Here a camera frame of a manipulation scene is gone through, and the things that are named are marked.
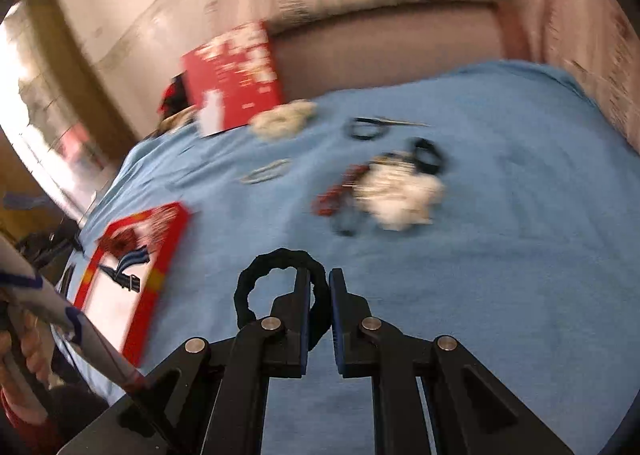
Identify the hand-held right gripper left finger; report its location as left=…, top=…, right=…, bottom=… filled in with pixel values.
left=117, top=266, right=313, bottom=455

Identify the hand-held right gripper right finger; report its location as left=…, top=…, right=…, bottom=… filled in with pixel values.
left=328, top=268, right=576, bottom=455

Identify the black fabric scrunchie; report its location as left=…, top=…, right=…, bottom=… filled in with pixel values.
left=233, top=247, right=333, bottom=353
left=409, top=136, right=447, bottom=175

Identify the red dotted scrunchie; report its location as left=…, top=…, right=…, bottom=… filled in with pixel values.
left=102, top=225, right=151, bottom=256

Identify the red bead bracelet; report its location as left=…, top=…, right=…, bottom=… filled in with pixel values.
left=312, top=162, right=371, bottom=219

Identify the red cardboard box tray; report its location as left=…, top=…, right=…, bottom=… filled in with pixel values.
left=72, top=202, right=193, bottom=368

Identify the white dotted scrunchie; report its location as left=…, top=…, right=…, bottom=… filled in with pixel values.
left=351, top=164, right=447, bottom=232

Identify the person's left forearm red sleeve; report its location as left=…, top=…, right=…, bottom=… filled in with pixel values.
left=0, top=385, right=61, bottom=453

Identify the person's left hand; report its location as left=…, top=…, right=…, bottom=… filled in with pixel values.
left=22, top=322, right=53, bottom=386

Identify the window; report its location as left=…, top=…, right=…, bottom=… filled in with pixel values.
left=0, top=2, right=108, bottom=208

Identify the beige cloth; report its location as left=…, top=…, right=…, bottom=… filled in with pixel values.
left=150, top=108, right=201, bottom=136

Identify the black and red garment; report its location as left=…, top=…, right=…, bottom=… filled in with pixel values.
left=157, top=78, right=193, bottom=116

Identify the white fluffy scrunchie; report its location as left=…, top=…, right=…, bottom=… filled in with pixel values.
left=248, top=100, right=318, bottom=142

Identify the metal hairpin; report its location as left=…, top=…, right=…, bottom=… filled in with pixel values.
left=357, top=116, right=432, bottom=128

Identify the red box lid white print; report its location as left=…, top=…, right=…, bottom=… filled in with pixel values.
left=181, top=21, right=285, bottom=137

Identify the grey padded headboard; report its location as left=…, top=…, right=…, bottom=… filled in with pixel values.
left=270, top=2, right=506, bottom=103

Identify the wristwatch with blue strap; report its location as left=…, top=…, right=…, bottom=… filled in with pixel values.
left=99, top=247, right=151, bottom=292

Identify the thin black hair tie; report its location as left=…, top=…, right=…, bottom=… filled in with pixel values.
left=331, top=208, right=367, bottom=237
left=344, top=116, right=393, bottom=141

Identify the white striped strap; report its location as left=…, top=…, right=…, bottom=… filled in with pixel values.
left=0, top=235, right=151, bottom=391

